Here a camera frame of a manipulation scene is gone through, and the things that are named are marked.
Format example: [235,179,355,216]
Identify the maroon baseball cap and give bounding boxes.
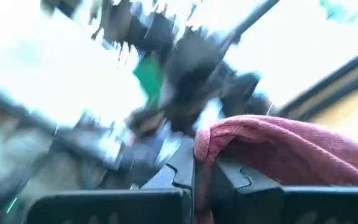
[193,114,358,224]

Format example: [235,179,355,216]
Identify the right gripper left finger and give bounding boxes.
[141,138,196,224]

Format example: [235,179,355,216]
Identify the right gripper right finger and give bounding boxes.
[211,154,285,224]

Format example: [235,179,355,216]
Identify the black aluminium table frame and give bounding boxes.
[277,42,358,122]

